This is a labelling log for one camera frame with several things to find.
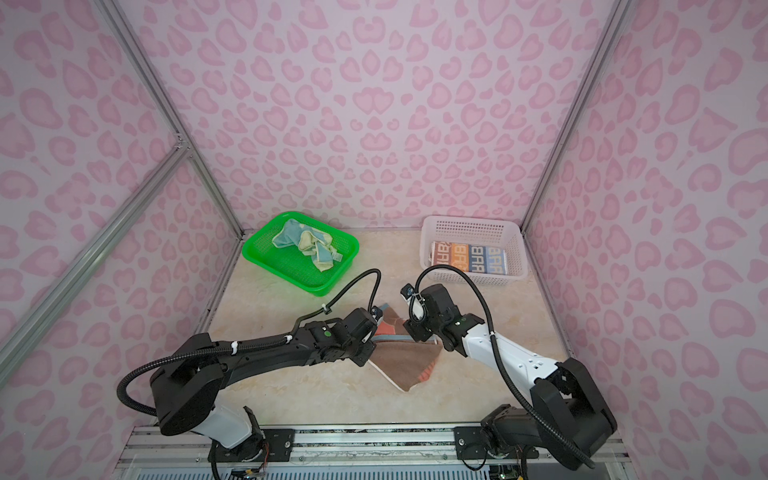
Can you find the light green towel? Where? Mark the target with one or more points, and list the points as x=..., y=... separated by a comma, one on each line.
x=309, y=241

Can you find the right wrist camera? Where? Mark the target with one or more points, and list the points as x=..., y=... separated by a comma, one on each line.
x=407, y=292

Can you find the green plastic basket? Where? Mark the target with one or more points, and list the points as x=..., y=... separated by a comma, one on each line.
x=270, y=249

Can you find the white plastic basket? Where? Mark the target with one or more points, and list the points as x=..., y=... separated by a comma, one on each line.
x=495, y=233

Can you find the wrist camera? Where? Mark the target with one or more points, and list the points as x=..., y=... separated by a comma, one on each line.
x=407, y=292
x=376, y=312

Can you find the corner frame post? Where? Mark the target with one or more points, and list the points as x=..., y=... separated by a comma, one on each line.
x=128, y=40
x=620, y=16

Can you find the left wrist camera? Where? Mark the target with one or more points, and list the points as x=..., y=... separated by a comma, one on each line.
x=376, y=312

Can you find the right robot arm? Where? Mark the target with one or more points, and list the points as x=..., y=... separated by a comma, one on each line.
x=558, y=406

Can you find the left corner frame post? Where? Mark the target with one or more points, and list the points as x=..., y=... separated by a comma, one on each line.
x=128, y=40

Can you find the red brown towel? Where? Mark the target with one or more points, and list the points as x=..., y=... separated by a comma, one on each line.
x=401, y=360

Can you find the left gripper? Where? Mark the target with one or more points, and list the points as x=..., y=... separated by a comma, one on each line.
x=364, y=361

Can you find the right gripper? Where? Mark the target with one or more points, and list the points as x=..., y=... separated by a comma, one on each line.
x=413, y=331

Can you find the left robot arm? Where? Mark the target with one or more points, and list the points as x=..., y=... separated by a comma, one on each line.
x=185, y=390

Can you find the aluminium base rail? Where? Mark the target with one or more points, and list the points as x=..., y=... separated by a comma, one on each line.
x=356, y=451

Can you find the diagonal aluminium frame bar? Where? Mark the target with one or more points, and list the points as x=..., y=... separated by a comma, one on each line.
x=39, y=319

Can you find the orange blue patterned towel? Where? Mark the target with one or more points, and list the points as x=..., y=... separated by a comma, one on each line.
x=469, y=258

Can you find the right corner frame post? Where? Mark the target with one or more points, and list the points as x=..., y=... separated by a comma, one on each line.
x=620, y=16

